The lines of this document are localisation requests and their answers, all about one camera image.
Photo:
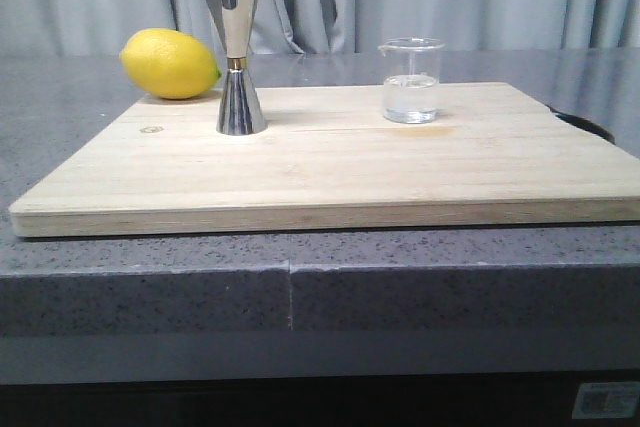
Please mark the small glass beaker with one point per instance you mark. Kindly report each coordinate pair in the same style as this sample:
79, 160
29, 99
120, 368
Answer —
410, 89

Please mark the silver double jigger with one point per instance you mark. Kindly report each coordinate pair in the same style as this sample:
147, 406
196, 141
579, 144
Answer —
239, 111

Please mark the wooden cutting board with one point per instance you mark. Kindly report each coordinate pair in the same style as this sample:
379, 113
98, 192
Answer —
328, 160

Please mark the yellow lemon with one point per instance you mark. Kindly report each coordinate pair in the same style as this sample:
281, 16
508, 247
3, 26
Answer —
169, 64

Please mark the white QR label sticker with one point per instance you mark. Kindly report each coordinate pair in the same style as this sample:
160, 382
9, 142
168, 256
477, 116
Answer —
606, 400

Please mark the black cutting board handle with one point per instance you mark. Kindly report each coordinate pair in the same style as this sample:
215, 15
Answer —
583, 124

